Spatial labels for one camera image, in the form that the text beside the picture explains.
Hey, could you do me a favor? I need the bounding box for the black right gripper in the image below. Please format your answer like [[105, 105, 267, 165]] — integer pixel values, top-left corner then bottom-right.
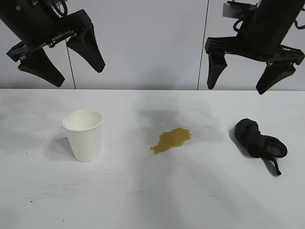
[[204, 0, 305, 95]]

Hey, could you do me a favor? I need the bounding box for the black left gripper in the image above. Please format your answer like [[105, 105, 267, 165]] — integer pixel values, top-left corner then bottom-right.
[[0, 0, 106, 87]]

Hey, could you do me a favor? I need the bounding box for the black cloth rag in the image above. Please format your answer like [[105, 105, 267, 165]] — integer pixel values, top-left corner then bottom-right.
[[233, 118, 288, 177]]

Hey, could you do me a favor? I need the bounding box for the white paper cup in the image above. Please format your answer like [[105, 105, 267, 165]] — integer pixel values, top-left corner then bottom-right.
[[62, 109, 103, 163]]

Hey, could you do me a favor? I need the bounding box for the yellow liquid spill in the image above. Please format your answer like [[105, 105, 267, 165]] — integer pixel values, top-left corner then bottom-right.
[[149, 127, 193, 157]]

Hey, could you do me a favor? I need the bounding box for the black right camera cable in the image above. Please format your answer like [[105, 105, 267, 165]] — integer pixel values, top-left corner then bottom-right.
[[233, 18, 246, 32]]

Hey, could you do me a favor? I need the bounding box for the black camera cable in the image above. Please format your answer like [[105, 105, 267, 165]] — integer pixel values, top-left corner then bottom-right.
[[233, 18, 246, 32], [51, 0, 68, 19]]

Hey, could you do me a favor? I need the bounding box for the black left camera cable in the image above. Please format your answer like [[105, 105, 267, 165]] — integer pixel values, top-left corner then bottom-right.
[[51, 0, 68, 19]]

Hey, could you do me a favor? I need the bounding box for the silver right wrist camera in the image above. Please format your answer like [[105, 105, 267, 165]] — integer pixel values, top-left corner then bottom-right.
[[223, 1, 259, 18]]

